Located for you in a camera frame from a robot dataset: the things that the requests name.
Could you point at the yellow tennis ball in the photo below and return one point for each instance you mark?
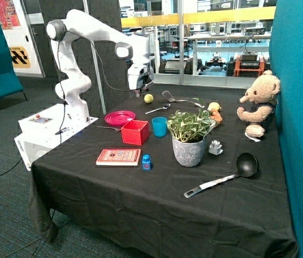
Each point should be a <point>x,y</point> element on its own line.
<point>148,98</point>

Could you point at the red book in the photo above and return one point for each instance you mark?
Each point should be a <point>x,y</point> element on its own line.
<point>119,157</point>

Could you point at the blue toy block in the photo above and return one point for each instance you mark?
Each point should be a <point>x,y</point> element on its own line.
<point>146,162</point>

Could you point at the red open box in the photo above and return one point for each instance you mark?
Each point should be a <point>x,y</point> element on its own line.
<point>135,132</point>

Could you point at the black slotted spatula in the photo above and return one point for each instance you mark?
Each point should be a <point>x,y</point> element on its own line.
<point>168,96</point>

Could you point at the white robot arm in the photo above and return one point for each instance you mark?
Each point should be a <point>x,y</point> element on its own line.
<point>77,24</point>

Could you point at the green potted plant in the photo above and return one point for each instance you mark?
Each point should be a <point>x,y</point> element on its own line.
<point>188,127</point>

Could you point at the black ladle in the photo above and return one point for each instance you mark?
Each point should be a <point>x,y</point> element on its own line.
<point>246,165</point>

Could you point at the pink plastic plate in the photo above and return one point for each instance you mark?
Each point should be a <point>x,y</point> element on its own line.
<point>119,118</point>

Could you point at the blue plastic cup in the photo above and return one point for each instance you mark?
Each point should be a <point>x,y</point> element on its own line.
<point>159,126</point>

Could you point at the silver spoon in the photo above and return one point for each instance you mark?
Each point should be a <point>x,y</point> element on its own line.
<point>165,107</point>

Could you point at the black tablecloth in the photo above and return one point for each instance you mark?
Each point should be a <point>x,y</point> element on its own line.
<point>147,210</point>

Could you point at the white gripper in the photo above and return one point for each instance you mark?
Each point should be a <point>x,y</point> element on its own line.
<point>140,77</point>

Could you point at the grey patterned flower pot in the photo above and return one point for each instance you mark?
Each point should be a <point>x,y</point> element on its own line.
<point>189,154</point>

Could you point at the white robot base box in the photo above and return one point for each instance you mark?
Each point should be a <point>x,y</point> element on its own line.
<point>47,129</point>

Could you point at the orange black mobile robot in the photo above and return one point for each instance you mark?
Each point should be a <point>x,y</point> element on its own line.
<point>249,65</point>

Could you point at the yellow lemon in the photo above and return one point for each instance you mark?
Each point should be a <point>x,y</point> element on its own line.
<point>214,105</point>

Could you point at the white lab table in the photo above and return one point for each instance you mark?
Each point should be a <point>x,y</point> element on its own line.
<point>217,53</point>

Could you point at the yellow black sign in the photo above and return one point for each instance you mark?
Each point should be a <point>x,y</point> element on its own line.
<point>20,58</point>

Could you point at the red wall poster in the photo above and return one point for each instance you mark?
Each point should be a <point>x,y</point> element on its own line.
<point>8,16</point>

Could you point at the orange toy carrot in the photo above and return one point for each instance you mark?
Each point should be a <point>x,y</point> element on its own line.
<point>215,115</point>

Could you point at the beige teddy bear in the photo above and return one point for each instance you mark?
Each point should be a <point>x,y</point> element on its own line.
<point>263,97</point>

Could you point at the silver fork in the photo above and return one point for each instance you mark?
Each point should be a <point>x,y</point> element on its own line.
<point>113,128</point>

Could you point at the white power adapter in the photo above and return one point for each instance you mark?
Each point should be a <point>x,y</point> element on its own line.
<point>215,147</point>

